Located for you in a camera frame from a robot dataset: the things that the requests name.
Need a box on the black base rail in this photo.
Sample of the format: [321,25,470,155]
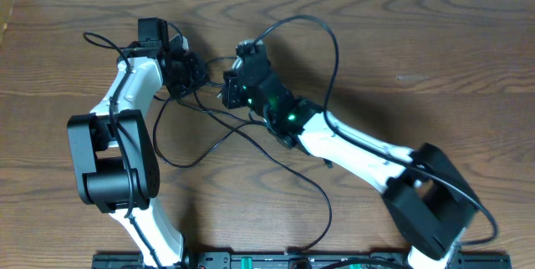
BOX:
[91,251,512,269]

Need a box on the black white braided cable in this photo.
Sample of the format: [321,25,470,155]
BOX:
[194,80,334,256]

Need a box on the right camera black cable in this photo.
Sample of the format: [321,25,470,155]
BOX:
[250,13,499,247]

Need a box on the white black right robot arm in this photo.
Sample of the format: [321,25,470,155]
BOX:
[222,47,477,268]

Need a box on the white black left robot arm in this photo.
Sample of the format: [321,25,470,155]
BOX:
[67,18,209,268]

